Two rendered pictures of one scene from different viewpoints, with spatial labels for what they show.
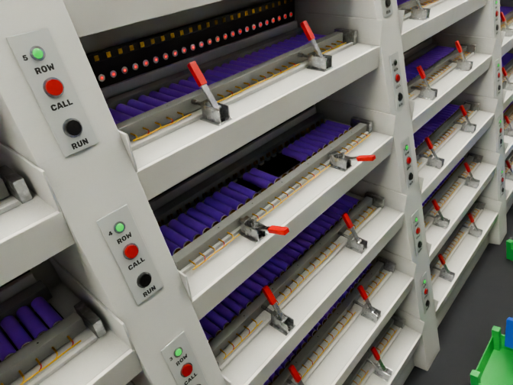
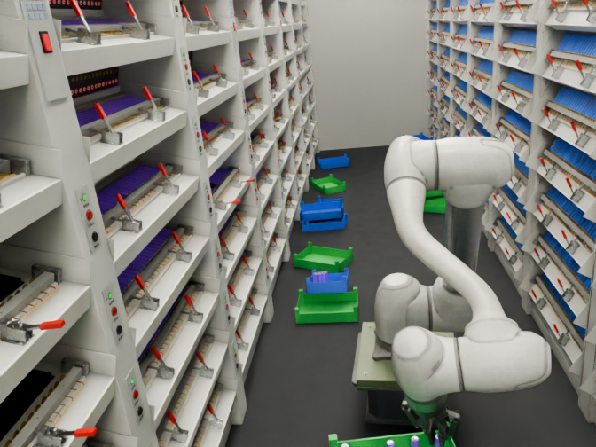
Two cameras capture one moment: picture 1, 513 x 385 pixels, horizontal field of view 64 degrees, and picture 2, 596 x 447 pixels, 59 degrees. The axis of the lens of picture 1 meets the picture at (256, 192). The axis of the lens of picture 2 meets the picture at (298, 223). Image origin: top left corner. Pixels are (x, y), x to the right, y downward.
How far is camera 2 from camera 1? 1.42 m
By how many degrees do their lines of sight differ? 39
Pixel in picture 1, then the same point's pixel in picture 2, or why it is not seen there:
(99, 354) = (197, 239)
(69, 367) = (191, 242)
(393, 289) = (254, 262)
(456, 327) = (278, 301)
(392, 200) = (249, 212)
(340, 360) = (244, 290)
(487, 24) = (270, 124)
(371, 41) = (239, 128)
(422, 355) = (268, 311)
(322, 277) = (234, 242)
